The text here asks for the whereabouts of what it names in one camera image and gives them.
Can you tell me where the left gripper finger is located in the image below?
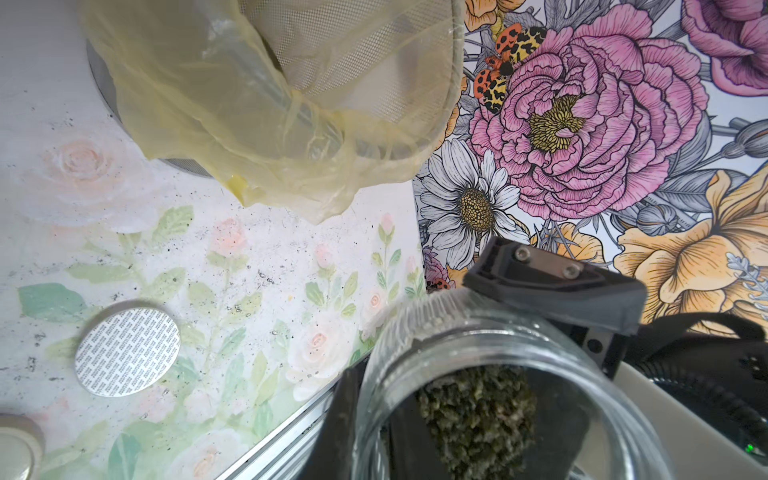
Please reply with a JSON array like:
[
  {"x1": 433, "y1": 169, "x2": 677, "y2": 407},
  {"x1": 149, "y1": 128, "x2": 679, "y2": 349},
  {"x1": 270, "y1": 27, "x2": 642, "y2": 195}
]
[{"x1": 298, "y1": 360, "x2": 368, "y2": 480}]

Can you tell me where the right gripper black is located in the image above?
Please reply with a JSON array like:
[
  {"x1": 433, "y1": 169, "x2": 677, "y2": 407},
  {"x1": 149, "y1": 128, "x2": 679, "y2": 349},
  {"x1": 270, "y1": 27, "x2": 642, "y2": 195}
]
[{"x1": 463, "y1": 237, "x2": 647, "y2": 380}]

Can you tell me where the beige lid jar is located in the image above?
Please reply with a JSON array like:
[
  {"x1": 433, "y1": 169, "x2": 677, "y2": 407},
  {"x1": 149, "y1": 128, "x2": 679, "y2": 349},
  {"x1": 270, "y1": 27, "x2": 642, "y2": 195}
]
[{"x1": 351, "y1": 289, "x2": 673, "y2": 479}]

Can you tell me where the peeled foil seal disc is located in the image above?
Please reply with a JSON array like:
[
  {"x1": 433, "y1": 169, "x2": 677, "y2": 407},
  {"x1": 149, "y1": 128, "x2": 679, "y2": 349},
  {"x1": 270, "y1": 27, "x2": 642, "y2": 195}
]
[{"x1": 74, "y1": 306, "x2": 181, "y2": 398}]

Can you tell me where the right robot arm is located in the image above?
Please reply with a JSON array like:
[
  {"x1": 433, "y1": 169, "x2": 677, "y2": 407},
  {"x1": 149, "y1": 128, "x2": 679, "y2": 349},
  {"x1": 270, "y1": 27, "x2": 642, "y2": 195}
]
[{"x1": 464, "y1": 237, "x2": 767, "y2": 463}]

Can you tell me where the yellow bin liner bag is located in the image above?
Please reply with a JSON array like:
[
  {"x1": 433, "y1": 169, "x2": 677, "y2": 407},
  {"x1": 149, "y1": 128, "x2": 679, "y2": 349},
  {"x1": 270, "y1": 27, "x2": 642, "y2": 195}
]
[{"x1": 76, "y1": 0, "x2": 466, "y2": 226}]

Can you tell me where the aluminium front rail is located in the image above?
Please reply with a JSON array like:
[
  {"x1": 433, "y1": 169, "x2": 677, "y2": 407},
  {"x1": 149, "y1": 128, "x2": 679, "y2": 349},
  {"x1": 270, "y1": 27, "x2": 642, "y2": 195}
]
[{"x1": 218, "y1": 384, "x2": 336, "y2": 480}]

